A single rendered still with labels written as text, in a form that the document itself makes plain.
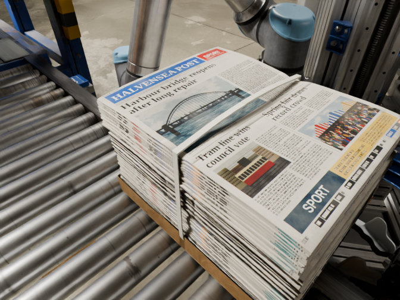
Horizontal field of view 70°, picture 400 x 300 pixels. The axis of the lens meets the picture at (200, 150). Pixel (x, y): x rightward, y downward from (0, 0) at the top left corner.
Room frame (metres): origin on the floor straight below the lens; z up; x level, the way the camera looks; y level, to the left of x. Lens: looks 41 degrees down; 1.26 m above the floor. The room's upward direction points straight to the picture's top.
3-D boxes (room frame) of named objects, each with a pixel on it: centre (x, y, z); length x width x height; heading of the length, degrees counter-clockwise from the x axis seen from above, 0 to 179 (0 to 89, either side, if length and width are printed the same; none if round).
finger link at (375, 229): (0.30, -0.32, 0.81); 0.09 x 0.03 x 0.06; 18
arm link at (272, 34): (0.79, -0.24, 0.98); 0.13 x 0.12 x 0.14; 22
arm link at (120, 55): (0.74, 0.19, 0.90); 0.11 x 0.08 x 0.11; 22
